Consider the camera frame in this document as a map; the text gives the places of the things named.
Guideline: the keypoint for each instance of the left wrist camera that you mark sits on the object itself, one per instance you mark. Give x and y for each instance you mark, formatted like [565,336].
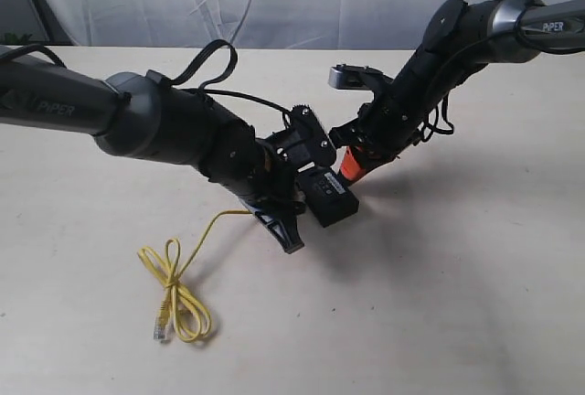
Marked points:
[303,141]

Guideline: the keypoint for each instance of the black network switch box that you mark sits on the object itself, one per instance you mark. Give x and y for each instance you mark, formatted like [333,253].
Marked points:
[327,197]

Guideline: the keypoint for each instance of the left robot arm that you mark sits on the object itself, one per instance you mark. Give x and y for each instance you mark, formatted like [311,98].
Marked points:
[150,117]

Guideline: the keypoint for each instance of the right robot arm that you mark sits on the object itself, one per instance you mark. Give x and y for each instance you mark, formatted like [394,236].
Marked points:
[460,40]

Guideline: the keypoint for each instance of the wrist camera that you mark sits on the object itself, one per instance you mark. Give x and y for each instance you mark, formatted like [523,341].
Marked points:
[303,141]
[355,78]

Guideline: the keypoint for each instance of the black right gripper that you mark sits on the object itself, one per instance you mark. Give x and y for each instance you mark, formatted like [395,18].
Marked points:
[406,110]

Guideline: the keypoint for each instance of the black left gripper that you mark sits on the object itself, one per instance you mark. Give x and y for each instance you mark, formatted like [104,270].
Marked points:
[247,168]

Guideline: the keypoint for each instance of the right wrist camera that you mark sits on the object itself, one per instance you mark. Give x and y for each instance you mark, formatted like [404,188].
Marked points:
[355,78]

